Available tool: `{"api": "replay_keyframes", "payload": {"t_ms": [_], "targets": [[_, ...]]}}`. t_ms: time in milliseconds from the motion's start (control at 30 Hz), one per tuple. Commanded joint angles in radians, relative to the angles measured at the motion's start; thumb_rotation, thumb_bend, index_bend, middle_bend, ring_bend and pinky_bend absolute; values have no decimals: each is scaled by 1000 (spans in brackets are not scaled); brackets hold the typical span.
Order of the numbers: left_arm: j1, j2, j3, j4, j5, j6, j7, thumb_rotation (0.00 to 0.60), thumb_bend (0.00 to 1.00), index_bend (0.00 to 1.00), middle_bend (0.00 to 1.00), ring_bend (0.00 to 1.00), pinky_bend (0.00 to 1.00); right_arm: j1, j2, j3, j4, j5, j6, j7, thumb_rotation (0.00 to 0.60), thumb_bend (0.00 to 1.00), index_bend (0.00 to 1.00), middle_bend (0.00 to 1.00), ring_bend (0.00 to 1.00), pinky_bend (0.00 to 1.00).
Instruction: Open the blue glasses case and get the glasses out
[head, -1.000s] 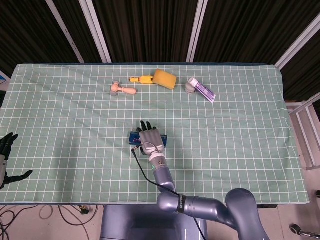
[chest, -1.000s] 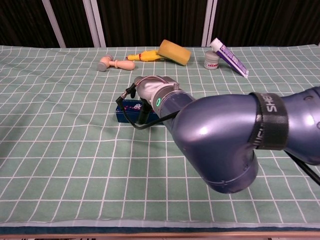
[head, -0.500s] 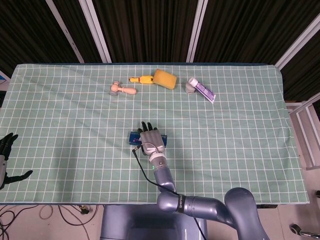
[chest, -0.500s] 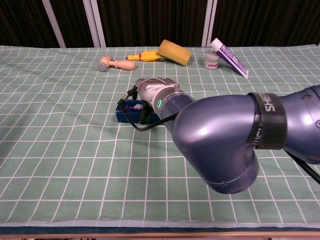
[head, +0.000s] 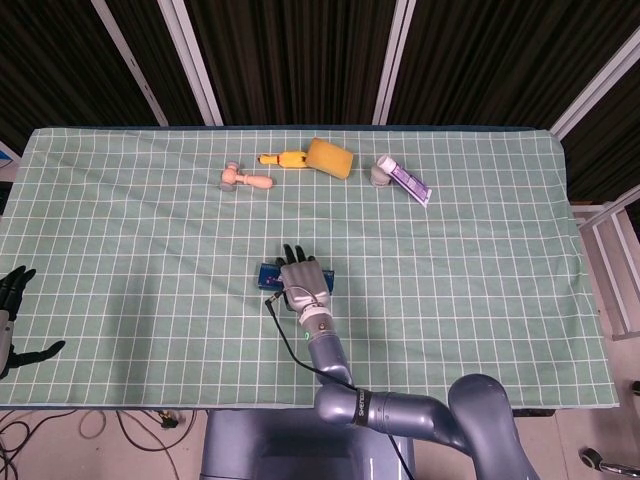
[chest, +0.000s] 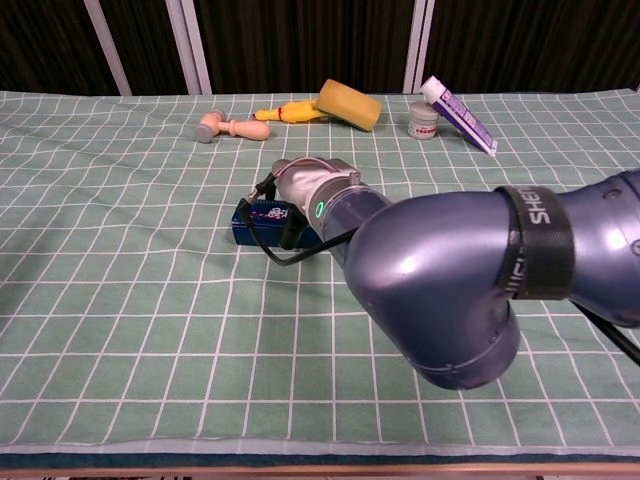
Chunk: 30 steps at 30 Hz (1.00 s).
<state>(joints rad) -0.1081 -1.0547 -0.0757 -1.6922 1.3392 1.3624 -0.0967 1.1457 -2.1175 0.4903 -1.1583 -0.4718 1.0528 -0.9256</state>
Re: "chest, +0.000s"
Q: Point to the dark blue glasses case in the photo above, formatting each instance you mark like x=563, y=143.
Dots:
x=242, y=236

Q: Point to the purple white toothpaste tube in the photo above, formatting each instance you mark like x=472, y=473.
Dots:
x=460, y=116

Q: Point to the small white cream jar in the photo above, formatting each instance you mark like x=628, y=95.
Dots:
x=422, y=125

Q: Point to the right purple robot arm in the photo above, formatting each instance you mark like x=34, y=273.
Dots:
x=425, y=280

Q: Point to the dark pleated curtain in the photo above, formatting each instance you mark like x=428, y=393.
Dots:
x=300, y=40

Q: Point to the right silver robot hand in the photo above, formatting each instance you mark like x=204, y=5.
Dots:
x=300, y=185

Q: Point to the thin white frame post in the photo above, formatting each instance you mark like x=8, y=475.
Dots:
x=107, y=50

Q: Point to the wide white frame post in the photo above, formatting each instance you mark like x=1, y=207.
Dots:
x=192, y=50

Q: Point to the pink wooden toy hammer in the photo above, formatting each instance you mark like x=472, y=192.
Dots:
x=250, y=131

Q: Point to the white double frame post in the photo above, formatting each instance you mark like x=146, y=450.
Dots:
x=417, y=50

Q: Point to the yellow sponge block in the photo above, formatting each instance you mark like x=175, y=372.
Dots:
x=350, y=106

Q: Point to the dark blue underlay cloth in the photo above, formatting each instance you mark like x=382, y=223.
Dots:
x=320, y=461

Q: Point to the yellow rubber chicken toy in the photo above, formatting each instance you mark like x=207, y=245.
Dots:
x=295, y=111

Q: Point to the green checked tablecloth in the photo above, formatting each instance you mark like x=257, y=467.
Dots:
x=150, y=300

